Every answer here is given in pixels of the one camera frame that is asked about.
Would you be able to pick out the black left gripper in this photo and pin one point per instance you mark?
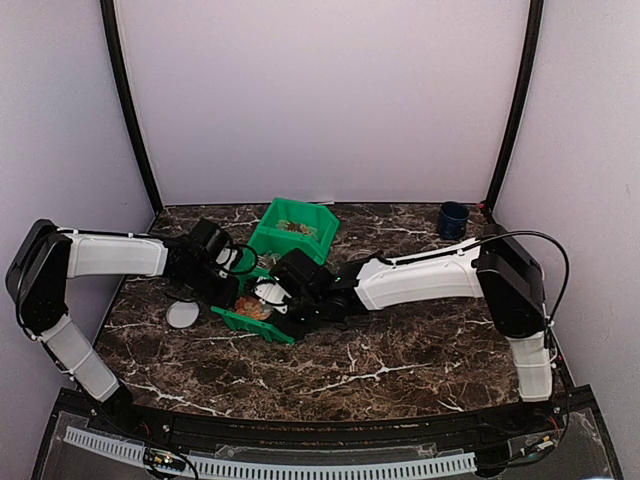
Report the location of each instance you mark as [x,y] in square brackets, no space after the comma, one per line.
[226,298]

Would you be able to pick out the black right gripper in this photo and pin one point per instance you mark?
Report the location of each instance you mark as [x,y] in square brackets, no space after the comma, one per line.
[297,330]

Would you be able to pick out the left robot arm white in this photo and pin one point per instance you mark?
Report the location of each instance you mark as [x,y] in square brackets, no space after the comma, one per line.
[55,265]

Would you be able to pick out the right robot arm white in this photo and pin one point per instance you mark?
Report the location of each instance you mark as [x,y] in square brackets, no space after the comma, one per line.
[494,267]

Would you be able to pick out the red-orange gummy candies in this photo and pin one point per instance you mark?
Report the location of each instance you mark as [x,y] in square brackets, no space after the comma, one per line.
[252,308]

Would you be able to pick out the yellow-green gummy candies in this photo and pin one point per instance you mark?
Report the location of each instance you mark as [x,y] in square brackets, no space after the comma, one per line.
[296,227]

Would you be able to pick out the white round lid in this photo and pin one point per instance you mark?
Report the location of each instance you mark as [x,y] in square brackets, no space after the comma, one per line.
[181,315]

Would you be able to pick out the dark blue mug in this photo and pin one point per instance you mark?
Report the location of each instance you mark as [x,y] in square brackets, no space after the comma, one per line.
[452,220]

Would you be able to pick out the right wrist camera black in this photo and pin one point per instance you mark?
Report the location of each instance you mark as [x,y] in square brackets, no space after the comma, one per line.
[287,280]

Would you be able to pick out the black front rail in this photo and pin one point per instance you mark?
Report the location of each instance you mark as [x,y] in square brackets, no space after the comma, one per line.
[480,428]

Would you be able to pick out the white slotted cable duct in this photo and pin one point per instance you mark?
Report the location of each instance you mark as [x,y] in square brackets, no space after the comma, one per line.
[260,463]

